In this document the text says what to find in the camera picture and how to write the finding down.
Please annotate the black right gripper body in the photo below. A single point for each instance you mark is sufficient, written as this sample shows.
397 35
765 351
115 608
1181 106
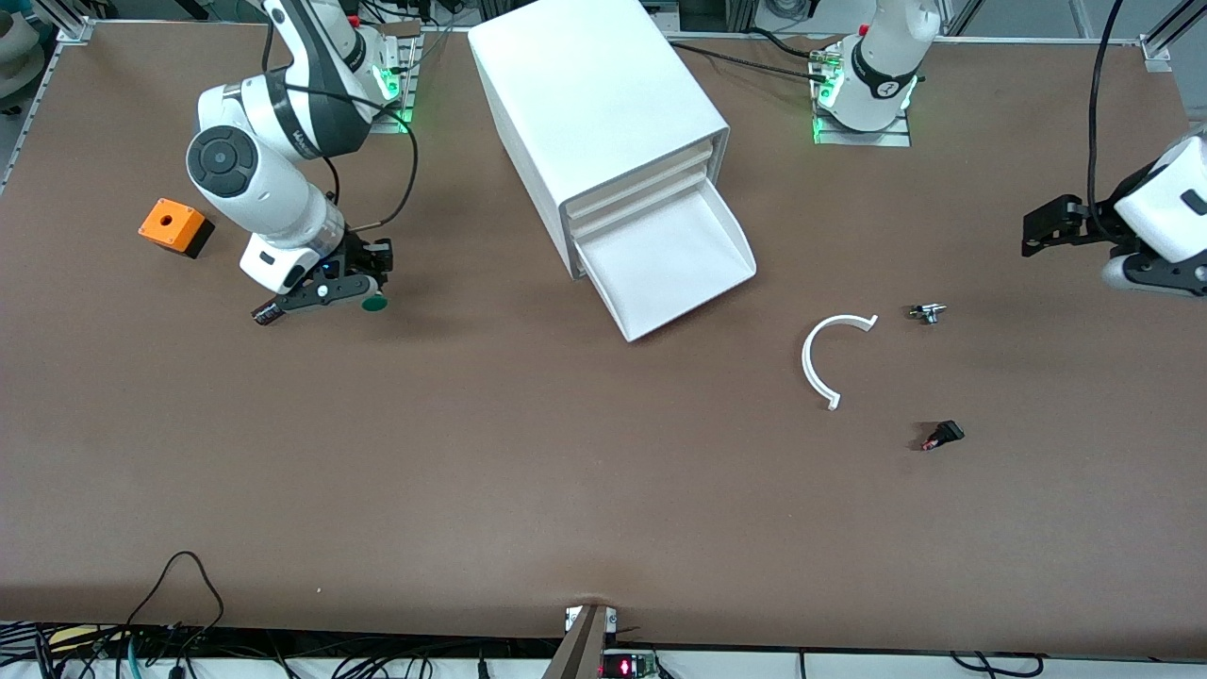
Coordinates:
356 253

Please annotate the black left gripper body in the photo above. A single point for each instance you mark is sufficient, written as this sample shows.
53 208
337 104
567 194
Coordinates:
1101 223

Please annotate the green push button switch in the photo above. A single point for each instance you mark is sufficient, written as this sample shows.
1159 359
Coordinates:
375 304

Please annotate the deep white cabinet drawer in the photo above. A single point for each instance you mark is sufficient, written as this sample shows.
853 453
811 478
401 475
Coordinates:
669 264

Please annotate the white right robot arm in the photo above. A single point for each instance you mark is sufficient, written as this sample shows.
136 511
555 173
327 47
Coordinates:
273 198

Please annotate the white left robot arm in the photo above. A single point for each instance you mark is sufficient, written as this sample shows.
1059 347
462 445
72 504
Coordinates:
882 66

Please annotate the shallow white cabinet drawer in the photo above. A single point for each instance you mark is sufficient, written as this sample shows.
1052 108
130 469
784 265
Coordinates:
641 181
641 199

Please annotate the white drawer cabinet shell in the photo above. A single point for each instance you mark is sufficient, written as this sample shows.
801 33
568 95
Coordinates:
585 85

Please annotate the dark cylindrical capacitor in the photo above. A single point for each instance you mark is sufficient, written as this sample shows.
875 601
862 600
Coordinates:
267 315

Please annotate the small silver metal connector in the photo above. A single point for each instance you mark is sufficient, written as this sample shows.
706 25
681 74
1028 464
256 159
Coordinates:
929 311

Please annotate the orange box with hole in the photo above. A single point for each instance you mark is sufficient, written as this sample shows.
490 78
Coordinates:
174 224

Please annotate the white curved plastic arc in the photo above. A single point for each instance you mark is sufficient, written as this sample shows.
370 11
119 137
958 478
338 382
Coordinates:
806 363

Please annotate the cream round object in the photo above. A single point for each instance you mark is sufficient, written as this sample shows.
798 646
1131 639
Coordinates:
14 57

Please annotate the device with red display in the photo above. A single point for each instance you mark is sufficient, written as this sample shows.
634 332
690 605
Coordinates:
627 668

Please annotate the aluminium frame profile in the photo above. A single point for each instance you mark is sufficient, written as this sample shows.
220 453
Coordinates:
1155 52
71 28

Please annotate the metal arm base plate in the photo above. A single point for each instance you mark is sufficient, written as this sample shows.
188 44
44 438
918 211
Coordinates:
891 140
411 85

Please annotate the brown camera mount post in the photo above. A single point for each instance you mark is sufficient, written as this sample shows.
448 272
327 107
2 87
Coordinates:
580 651

